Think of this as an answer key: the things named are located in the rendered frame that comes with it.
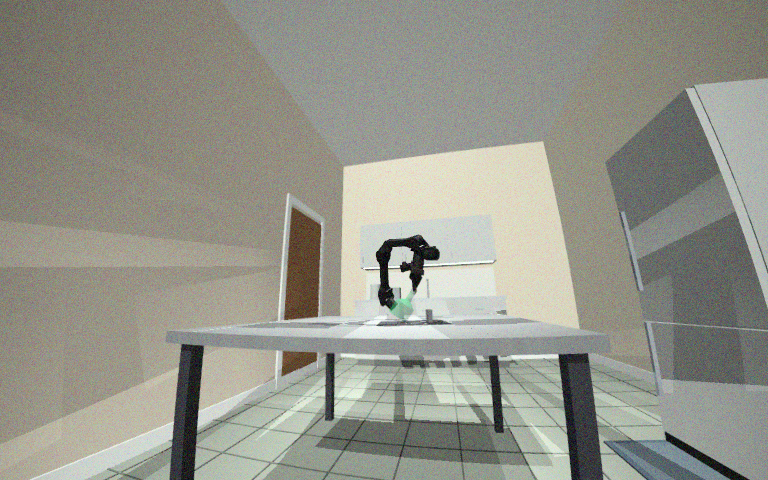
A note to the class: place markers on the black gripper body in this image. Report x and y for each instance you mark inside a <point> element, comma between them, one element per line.
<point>417,269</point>

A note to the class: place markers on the grey mat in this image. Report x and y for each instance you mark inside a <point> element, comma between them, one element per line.
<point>412,322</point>

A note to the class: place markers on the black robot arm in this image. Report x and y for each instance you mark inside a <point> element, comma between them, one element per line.
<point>383,257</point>

